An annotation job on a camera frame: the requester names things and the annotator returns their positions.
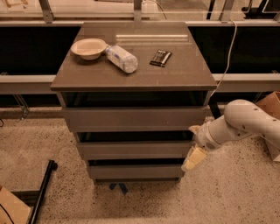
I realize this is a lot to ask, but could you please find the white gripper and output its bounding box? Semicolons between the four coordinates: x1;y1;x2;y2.
181;122;219;172

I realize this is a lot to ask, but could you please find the grey bottom drawer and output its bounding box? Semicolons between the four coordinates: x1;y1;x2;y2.
87;165;185;179

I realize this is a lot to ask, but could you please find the grey drawer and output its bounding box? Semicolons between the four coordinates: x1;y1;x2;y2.
87;165;185;179
62;107;207;132
77;141;194;160

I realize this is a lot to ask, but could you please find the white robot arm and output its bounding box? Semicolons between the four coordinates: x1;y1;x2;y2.
181;100;280;172

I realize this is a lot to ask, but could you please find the grey top drawer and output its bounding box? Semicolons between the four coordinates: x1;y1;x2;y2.
62;107;207;132

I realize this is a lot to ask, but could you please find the grey drawer cabinet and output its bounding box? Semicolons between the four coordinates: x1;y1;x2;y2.
51;22;216;182

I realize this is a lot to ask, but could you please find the grey middle drawer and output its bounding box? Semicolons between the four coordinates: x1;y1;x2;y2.
77;141;194;160

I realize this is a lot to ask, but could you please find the cardboard box right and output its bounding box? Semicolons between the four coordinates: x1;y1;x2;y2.
256;91;280;162

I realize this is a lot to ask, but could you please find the cardboard box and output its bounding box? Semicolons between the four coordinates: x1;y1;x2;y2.
0;186;31;224
256;91;280;162

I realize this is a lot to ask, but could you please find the black snack packet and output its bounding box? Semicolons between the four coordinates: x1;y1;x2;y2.
150;50;172;67

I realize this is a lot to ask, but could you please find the clear plastic water bottle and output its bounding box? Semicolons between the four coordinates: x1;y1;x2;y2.
105;45;138;74

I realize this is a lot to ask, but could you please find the white paper bowl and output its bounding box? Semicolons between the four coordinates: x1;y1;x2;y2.
70;38;107;60

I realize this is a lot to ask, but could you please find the cardboard box left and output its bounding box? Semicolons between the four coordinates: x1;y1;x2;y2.
0;186;31;224

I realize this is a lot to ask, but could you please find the white hanging cable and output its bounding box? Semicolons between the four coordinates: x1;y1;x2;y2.
209;18;238;98

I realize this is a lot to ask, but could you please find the black metal frame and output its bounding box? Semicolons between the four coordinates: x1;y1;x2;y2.
13;160;58;224

